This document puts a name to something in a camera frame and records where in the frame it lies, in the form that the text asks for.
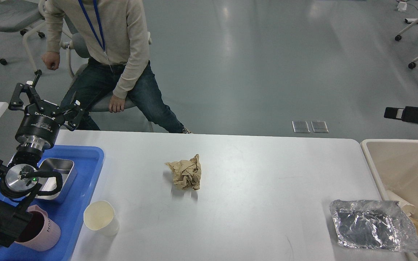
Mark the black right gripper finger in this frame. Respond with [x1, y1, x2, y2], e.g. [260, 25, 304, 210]
[384, 107, 405, 120]

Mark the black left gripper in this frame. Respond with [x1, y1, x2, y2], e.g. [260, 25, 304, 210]
[8, 70, 85, 151]

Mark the stainless steel rectangular tray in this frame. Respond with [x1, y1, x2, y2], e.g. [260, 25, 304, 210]
[35, 158, 78, 204]

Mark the pink ribbed mug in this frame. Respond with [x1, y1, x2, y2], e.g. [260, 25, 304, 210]
[15, 205, 61, 252]

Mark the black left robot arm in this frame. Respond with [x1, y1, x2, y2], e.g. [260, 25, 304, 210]
[0, 71, 85, 247]

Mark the white chair legs right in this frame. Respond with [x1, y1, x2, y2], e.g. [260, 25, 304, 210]
[394, 0, 418, 69]

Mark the beige plastic bin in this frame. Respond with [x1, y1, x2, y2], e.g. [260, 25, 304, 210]
[361, 139, 418, 219]

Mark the grey office chair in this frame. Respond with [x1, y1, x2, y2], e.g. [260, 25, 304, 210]
[60, 14, 155, 133]

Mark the blue plastic tray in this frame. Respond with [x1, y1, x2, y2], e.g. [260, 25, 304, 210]
[0, 145, 104, 261]

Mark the metal floor outlet plate right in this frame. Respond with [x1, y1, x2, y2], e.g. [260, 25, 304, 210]
[311, 121, 329, 133]

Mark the metal floor outlet plate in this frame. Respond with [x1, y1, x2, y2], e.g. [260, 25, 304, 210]
[292, 120, 311, 133]
[311, 121, 329, 133]

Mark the metal floor outlet plate left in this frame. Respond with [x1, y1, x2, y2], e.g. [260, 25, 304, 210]
[292, 120, 311, 133]

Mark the person in beige sweater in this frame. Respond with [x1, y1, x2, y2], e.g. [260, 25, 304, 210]
[42, 0, 190, 134]

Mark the white power adapter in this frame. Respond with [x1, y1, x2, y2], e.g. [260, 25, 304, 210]
[396, 0, 407, 12]

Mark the crumpled silver foil bag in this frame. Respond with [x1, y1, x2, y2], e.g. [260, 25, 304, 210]
[329, 199, 418, 259]

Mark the cream paper cup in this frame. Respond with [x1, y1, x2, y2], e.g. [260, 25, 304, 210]
[83, 200, 119, 237]

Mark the crumpled brown paper ball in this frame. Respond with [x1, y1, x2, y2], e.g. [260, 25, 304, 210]
[165, 154, 202, 191]

